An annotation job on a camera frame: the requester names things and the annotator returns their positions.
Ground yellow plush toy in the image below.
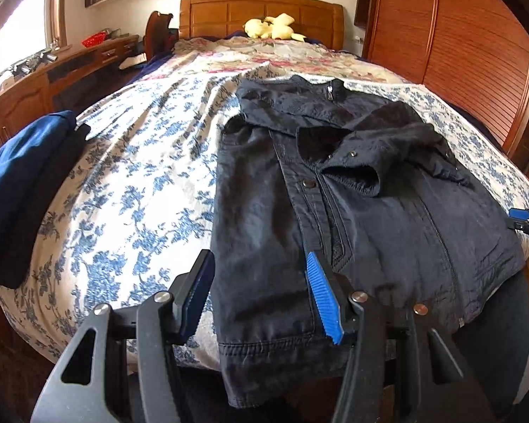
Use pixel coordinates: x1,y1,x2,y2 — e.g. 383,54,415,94
244,13,308,42

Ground white paper sheet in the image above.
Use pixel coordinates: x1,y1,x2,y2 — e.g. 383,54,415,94
119,54,147,70

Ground pink floral quilt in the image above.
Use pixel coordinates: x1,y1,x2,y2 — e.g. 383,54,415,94
136,36,407,85

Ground window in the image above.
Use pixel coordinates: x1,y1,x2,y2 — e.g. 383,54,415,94
0,0,68,76

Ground red basket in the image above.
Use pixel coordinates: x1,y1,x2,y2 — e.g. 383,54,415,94
81,32,109,48

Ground person's leg in black trousers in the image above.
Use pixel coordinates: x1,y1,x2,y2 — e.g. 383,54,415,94
452,269,529,422

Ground wooden bed with floral bedding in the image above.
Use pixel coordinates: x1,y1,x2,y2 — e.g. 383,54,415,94
0,64,529,372

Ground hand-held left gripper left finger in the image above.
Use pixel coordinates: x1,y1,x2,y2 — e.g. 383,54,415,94
30,249,217,423

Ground black tools on desk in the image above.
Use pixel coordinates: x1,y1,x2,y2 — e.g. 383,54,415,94
9,48,58,76

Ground black jacket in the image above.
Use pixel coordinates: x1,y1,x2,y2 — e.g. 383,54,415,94
212,75,528,409

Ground wooden desk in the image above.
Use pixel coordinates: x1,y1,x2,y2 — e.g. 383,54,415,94
0,35,140,165

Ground folded black garment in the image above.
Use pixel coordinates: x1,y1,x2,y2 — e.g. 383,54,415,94
0,122,91,288

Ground wooden bed headboard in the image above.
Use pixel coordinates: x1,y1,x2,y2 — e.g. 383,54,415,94
179,0,346,52

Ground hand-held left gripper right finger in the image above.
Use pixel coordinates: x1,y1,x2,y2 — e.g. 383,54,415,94
305,250,498,423

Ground dark wooden chair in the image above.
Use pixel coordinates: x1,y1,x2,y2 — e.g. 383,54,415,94
145,11,180,56

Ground wooden slatted wardrobe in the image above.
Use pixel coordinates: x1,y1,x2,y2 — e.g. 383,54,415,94
355,0,529,165

